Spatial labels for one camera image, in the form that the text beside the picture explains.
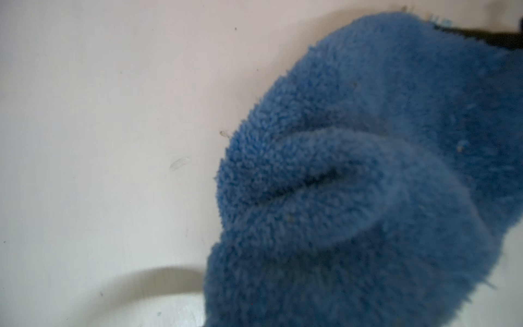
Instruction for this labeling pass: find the blue microfiber rag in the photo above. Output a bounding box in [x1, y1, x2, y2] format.
[204, 12, 522, 326]

